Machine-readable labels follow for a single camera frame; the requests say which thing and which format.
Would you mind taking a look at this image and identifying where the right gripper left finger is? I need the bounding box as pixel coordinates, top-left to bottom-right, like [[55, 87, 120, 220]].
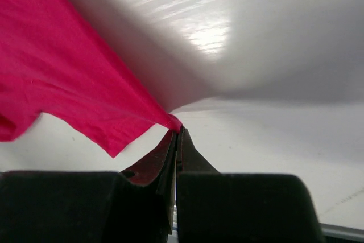
[[1, 131, 177, 242]]

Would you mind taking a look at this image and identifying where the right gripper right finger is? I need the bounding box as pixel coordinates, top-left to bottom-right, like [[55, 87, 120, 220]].
[[176, 128, 325, 242]]

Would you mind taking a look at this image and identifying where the aluminium table frame rail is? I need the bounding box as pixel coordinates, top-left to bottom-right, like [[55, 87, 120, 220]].
[[321, 224, 364, 243]]

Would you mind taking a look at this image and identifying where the red t-shirt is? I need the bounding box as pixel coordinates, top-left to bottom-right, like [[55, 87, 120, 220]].
[[1, 0, 181, 157]]

